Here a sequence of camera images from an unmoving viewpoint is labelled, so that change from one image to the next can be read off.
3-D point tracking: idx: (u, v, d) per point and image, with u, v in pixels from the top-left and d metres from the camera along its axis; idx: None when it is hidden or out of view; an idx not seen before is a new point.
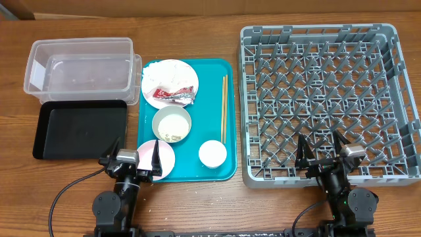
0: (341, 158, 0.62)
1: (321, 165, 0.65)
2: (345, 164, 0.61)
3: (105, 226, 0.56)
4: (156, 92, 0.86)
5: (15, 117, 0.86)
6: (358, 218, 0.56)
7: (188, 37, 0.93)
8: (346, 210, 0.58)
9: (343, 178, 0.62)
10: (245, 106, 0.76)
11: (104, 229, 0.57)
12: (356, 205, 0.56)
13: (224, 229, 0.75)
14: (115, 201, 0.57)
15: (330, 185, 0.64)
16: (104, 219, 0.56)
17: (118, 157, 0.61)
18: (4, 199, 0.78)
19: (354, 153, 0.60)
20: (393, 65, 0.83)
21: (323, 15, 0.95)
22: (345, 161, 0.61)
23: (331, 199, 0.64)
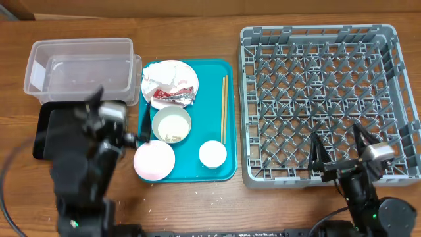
0: (365, 164, 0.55)
1: (339, 170, 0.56)
2: (369, 170, 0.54)
3: (66, 192, 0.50)
4: (156, 93, 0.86)
5: (15, 118, 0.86)
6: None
7: (189, 37, 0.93)
8: (374, 225, 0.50)
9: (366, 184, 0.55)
10: (245, 106, 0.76)
11: (66, 196, 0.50)
12: (389, 222, 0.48)
13: (224, 229, 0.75)
14: (81, 162, 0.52)
15: (352, 193, 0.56)
16: (63, 182, 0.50)
17: (103, 111, 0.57)
18: (5, 199, 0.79)
19: (380, 156, 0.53)
20: (392, 66, 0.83)
21: (323, 16, 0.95)
22: (369, 165, 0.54)
23: (354, 209, 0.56)
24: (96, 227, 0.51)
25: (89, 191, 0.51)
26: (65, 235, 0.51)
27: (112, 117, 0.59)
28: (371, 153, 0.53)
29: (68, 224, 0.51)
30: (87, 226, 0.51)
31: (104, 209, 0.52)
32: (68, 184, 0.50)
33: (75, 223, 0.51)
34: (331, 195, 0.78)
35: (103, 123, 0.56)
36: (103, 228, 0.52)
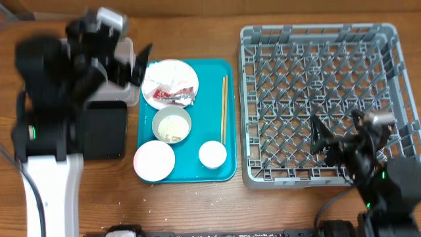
0: (365, 128, 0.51)
1: (343, 143, 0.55)
2: (371, 133, 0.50)
3: (32, 66, 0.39)
4: (156, 93, 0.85)
5: (14, 118, 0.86)
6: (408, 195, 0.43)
7: (188, 37, 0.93)
8: (387, 186, 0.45)
9: (369, 152, 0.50)
10: (245, 106, 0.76)
11: (28, 72, 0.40)
12: (400, 177, 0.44)
13: (224, 230, 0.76)
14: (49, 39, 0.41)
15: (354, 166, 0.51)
16: (26, 52, 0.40)
17: (100, 14, 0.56)
18: (5, 199, 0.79)
19: (380, 120, 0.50)
20: (393, 66, 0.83)
21: (323, 16, 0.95)
22: (370, 129, 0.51)
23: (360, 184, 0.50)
24: (59, 135, 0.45)
25: (59, 87, 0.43)
26: (24, 144, 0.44)
27: (108, 22, 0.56)
28: (370, 117, 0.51)
29: (25, 131, 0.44)
30: (47, 132, 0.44)
31: (74, 117, 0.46)
32: (36, 56, 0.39)
33: (33, 130, 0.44)
34: (330, 195, 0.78)
35: (99, 26, 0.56)
36: (68, 134, 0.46)
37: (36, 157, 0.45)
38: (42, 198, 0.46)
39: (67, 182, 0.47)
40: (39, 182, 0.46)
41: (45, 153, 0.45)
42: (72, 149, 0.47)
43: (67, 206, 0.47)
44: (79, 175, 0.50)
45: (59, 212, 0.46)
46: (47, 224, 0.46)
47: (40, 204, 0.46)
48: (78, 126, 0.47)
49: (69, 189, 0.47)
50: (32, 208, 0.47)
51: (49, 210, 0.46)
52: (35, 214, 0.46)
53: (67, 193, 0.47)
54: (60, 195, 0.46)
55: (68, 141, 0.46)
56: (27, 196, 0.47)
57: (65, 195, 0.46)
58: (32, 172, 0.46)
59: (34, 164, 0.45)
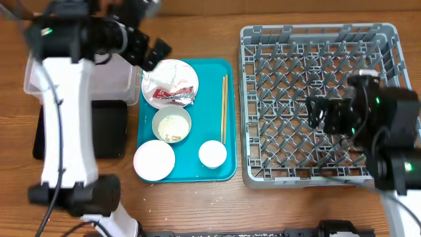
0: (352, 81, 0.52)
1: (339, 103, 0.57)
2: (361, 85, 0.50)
3: None
4: (156, 92, 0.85)
5: (14, 118, 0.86)
6: (402, 101, 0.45)
7: (188, 37, 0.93)
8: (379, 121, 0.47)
9: (362, 101, 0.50)
10: (245, 106, 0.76)
11: None
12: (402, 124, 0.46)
13: (224, 229, 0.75)
14: None
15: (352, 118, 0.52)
16: None
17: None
18: (4, 199, 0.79)
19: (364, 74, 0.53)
20: (393, 65, 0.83)
21: (323, 15, 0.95)
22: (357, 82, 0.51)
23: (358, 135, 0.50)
24: (72, 36, 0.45)
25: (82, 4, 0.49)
26: (39, 45, 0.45)
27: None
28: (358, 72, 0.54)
29: (39, 33, 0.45)
30: (61, 33, 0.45)
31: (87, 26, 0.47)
32: None
33: (47, 32, 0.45)
34: (330, 195, 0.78)
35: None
36: (80, 37, 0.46)
37: (50, 54, 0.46)
38: (58, 95, 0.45)
39: (81, 82, 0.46)
40: (54, 78, 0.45)
41: (58, 55, 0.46)
42: (84, 41, 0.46)
43: (80, 102, 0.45)
44: (90, 89, 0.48)
45: (73, 110, 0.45)
46: (62, 129, 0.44)
47: (56, 99, 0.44)
48: (92, 43, 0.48)
49: (83, 81, 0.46)
50: (50, 118, 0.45)
51: (66, 105, 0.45)
52: (52, 116, 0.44)
53: (79, 98, 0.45)
54: (73, 86, 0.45)
55: (81, 44, 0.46)
56: (46, 105, 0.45)
57: (79, 87, 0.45)
58: (50, 73, 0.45)
59: (52, 67, 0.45)
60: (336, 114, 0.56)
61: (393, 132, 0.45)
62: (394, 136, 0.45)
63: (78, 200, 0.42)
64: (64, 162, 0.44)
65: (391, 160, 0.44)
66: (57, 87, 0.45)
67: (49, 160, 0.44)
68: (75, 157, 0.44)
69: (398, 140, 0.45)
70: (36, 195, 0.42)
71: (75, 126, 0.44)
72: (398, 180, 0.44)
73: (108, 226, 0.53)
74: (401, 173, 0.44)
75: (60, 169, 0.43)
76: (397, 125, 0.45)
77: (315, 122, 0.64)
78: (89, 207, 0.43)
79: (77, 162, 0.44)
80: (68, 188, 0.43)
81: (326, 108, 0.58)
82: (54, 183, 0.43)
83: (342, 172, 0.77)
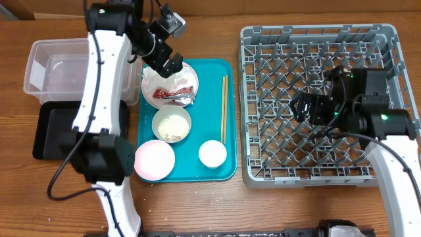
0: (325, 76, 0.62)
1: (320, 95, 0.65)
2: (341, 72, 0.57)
3: None
4: (156, 92, 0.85)
5: (14, 117, 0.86)
6: (373, 70, 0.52)
7: (188, 37, 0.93)
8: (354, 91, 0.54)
9: (341, 88, 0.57)
10: (245, 106, 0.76)
11: None
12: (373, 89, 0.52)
13: (224, 229, 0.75)
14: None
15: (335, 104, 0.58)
16: None
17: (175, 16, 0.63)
18: (4, 199, 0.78)
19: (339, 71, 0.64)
20: (393, 65, 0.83)
21: (323, 15, 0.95)
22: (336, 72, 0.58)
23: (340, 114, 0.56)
24: (120, 18, 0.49)
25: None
26: (92, 22, 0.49)
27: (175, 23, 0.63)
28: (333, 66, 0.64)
29: (96, 11, 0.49)
30: (114, 12, 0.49)
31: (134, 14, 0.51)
32: None
33: (103, 12, 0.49)
34: (331, 195, 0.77)
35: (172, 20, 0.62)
36: (127, 22, 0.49)
37: (100, 26, 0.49)
38: (102, 57, 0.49)
39: (121, 50, 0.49)
40: (100, 43, 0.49)
41: (108, 27, 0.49)
42: (129, 24, 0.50)
43: (117, 67, 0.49)
44: (124, 65, 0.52)
45: (111, 72, 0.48)
46: (99, 84, 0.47)
47: (99, 58, 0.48)
48: (136, 29, 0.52)
49: (123, 50, 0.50)
50: (91, 74, 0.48)
51: (106, 66, 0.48)
52: (93, 73, 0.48)
53: (118, 64, 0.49)
54: (115, 52, 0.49)
55: (127, 28, 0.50)
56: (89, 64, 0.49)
57: (119, 52, 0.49)
58: (99, 38, 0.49)
59: (100, 34, 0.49)
60: (319, 104, 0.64)
61: (370, 95, 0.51)
62: (371, 99, 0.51)
63: (102, 145, 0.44)
64: (95, 112, 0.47)
65: (371, 114, 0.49)
66: (102, 51, 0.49)
67: (82, 107, 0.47)
68: (106, 108, 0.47)
69: (374, 101, 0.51)
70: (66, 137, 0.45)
71: (110, 86, 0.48)
72: (378, 128, 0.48)
73: (115, 203, 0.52)
74: (379, 123, 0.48)
75: (91, 116, 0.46)
76: (370, 90, 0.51)
77: (301, 115, 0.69)
78: (108, 156, 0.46)
79: (106, 114, 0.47)
80: (96, 133, 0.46)
81: (310, 101, 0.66)
82: (83, 128, 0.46)
83: (342, 172, 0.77)
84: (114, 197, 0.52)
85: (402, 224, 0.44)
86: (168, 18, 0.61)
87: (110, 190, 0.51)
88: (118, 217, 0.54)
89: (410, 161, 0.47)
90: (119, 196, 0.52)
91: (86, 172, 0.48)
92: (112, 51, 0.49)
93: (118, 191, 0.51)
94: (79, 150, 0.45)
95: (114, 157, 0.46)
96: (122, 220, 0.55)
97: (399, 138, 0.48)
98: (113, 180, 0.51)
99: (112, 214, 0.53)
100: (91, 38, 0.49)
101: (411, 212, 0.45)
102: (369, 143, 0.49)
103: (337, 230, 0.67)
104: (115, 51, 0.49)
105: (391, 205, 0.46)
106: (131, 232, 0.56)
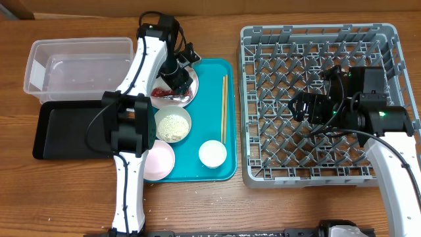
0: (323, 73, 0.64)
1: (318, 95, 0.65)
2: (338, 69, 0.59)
3: (168, 17, 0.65)
4: (154, 92, 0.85)
5: (14, 117, 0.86)
6: (370, 69, 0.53)
7: (188, 37, 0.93)
8: (354, 87, 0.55)
9: (339, 87, 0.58)
10: (245, 106, 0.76)
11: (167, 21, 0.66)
12: (370, 83, 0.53)
13: (224, 229, 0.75)
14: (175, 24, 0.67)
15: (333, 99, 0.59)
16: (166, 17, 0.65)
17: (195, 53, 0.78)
18: (5, 199, 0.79)
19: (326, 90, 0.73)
20: (393, 65, 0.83)
21: (323, 15, 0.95)
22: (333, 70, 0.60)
23: (338, 114, 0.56)
24: (163, 35, 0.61)
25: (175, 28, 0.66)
26: (143, 35, 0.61)
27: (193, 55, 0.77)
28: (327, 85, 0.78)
29: (147, 26, 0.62)
30: (161, 27, 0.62)
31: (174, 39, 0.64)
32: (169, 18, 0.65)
33: (152, 27, 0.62)
34: (331, 194, 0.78)
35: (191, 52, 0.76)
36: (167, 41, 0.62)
37: (147, 32, 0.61)
38: (147, 52, 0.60)
39: (161, 50, 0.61)
40: (147, 43, 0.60)
41: (152, 34, 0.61)
42: (169, 40, 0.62)
43: (156, 61, 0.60)
44: (158, 65, 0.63)
45: (150, 65, 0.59)
46: (141, 69, 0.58)
47: (145, 51, 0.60)
48: (171, 47, 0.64)
49: (162, 49, 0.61)
50: (135, 62, 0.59)
51: (148, 58, 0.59)
52: (139, 60, 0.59)
53: (156, 58, 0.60)
54: (156, 49, 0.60)
55: (166, 45, 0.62)
56: (135, 54, 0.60)
57: (160, 52, 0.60)
58: (147, 38, 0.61)
59: (148, 36, 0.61)
60: (317, 104, 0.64)
61: (368, 93, 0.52)
62: (369, 96, 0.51)
63: (138, 106, 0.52)
64: (136, 83, 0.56)
65: (369, 112, 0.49)
66: (147, 48, 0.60)
67: (126, 79, 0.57)
68: (144, 82, 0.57)
69: (372, 98, 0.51)
70: (108, 95, 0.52)
71: (147, 72, 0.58)
72: (376, 125, 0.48)
73: (131, 178, 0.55)
74: (377, 120, 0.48)
75: (132, 84, 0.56)
76: (368, 88, 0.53)
77: (300, 114, 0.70)
78: (139, 118, 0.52)
79: (144, 85, 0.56)
80: (133, 97, 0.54)
81: (308, 101, 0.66)
82: (125, 91, 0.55)
83: (342, 172, 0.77)
84: (131, 171, 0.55)
85: (402, 220, 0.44)
86: (190, 52, 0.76)
87: (129, 163, 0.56)
88: (127, 199, 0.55)
89: (408, 157, 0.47)
90: (136, 171, 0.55)
91: (113, 138, 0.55)
92: (154, 49, 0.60)
93: (135, 166, 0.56)
94: (115, 110, 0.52)
95: (143, 121, 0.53)
96: (130, 204, 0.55)
97: (398, 134, 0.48)
98: (135, 152, 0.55)
99: (124, 191, 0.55)
100: (140, 40, 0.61)
101: (412, 208, 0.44)
102: (368, 139, 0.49)
103: (337, 230, 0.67)
104: (157, 49, 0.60)
105: (391, 201, 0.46)
106: (136, 218, 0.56)
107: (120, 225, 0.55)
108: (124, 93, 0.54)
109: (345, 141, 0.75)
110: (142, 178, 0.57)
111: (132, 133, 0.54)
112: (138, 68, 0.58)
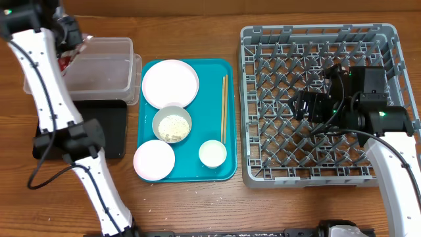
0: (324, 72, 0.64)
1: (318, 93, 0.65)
2: (339, 68, 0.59)
3: None
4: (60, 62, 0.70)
5: (14, 117, 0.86)
6: (370, 68, 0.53)
7: (188, 37, 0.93)
8: (353, 87, 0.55)
9: (339, 87, 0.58)
10: (245, 106, 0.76)
11: None
12: (370, 83, 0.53)
13: (224, 229, 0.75)
14: None
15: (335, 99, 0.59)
16: None
17: None
18: (5, 199, 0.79)
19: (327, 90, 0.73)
20: (393, 65, 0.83)
21: (323, 15, 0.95)
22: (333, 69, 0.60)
23: (338, 113, 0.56)
24: (30, 10, 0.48)
25: None
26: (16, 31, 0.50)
27: None
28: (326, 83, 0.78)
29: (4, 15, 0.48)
30: (21, 6, 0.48)
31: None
32: None
33: (8, 12, 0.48)
34: (331, 195, 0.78)
35: None
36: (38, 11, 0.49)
37: (17, 29, 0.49)
38: (33, 58, 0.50)
39: (47, 46, 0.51)
40: (25, 47, 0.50)
41: (23, 29, 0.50)
42: (41, 12, 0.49)
43: (52, 61, 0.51)
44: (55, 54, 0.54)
45: (50, 72, 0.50)
46: (47, 89, 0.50)
47: (33, 62, 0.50)
48: (45, 17, 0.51)
49: (46, 41, 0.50)
50: (33, 81, 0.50)
51: (42, 66, 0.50)
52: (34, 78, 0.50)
53: (50, 61, 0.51)
54: (43, 49, 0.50)
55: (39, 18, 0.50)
56: (25, 70, 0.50)
57: (47, 49, 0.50)
58: (20, 41, 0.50)
59: (20, 37, 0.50)
60: (317, 103, 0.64)
61: (368, 93, 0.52)
62: (370, 96, 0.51)
63: (74, 133, 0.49)
64: (54, 110, 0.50)
65: (369, 112, 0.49)
66: (31, 54, 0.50)
67: (41, 110, 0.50)
68: (62, 105, 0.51)
69: (372, 98, 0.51)
70: (40, 139, 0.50)
71: (55, 85, 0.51)
72: (376, 125, 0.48)
73: (97, 179, 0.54)
74: (377, 120, 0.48)
75: (52, 116, 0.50)
76: (368, 87, 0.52)
77: (300, 113, 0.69)
78: (83, 142, 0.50)
79: (65, 108, 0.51)
80: (64, 130, 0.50)
81: (308, 99, 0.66)
82: (52, 128, 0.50)
83: (342, 172, 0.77)
84: (95, 173, 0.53)
85: (402, 220, 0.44)
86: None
87: (90, 168, 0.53)
88: (105, 202, 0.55)
89: (408, 157, 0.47)
90: (99, 172, 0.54)
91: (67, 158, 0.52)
92: (41, 50, 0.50)
93: (97, 166, 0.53)
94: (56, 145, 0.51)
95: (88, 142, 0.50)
96: (110, 205, 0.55)
97: (398, 133, 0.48)
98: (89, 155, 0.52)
99: (99, 196, 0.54)
100: (12, 45, 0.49)
101: (412, 208, 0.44)
102: (368, 139, 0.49)
103: (337, 230, 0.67)
104: (43, 49, 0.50)
105: (391, 201, 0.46)
106: (122, 216, 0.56)
107: (109, 229, 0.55)
108: (54, 131, 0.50)
109: (345, 141, 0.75)
110: (108, 176, 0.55)
111: (84, 153, 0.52)
112: (43, 88, 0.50)
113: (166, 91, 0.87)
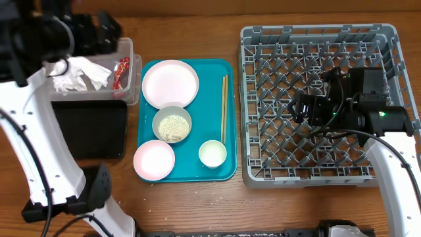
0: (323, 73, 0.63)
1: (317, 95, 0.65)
2: (338, 69, 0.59)
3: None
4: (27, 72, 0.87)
5: None
6: (370, 70, 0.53)
7: (188, 37, 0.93)
8: (352, 87, 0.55)
9: (339, 88, 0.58)
10: (245, 106, 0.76)
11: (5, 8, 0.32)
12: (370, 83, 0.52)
13: (224, 229, 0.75)
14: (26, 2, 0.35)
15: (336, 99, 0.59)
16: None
17: None
18: (6, 199, 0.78)
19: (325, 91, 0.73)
20: (393, 65, 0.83)
21: (323, 16, 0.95)
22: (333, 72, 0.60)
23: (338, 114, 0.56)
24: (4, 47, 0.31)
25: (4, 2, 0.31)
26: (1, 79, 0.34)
27: None
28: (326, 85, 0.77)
29: None
30: None
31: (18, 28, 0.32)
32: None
33: None
34: (331, 194, 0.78)
35: None
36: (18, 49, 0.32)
37: None
38: (18, 120, 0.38)
39: (37, 103, 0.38)
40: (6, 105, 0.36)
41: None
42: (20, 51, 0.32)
43: (43, 122, 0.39)
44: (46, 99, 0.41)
45: (41, 136, 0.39)
46: (41, 161, 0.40)
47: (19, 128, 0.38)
48: (30, 54, 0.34)
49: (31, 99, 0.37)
50: (20, 147, 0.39)
51: (31, 131, 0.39)
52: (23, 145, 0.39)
53: (41, 124, 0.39)
54: (31, 109, 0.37)
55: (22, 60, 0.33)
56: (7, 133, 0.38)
57: (37, 108, 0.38)
58: None
59: None
60: (317, 105, 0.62)
61: (367, 93, 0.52)
62: (369, 97, 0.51)
63: (74, 207, 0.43)
64: (50, 182, 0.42)
65: (369, 112, 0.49)
66: (14, 113, 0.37)
67: (32, 182, 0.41)
68: (59, 176, 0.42)
69: (372, 98, 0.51)
70: (30, 218, 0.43)
71: (50, 151, 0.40)
72: (376, 125, 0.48)
73: (103, 220, 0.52)
74: (377, 120, 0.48)
75: (49, 191, 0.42)
76: (367, 88, 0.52)
77: (300, 116, 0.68)
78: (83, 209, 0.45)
79: (63, 180, 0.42)
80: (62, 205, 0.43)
81: (308, 102, 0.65)
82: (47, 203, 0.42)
83: (342, 172, 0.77)
84: (99, 216, 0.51)
85: (402, 220, 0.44)
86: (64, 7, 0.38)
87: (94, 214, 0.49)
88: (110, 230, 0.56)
89: (408, 157, 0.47)
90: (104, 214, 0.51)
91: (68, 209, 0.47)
92: (27, 110, 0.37)
93: (102, 211, 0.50)
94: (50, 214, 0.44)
95: (93, 207, 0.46)
96: (115, 232, 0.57)
97: (398, 133, 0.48)
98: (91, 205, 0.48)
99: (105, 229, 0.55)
100: None
101: (412, 208, 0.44)
102: (368, 139, 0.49)
103: (337, 230, 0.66)
104: (31, 108, 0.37)
105: (391, 201, 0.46)
106: None
107: None
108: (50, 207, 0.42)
109: (345, 141, 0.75)
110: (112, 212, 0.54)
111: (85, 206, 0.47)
112: (33, 158, 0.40)
113: (166, 91, 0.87)
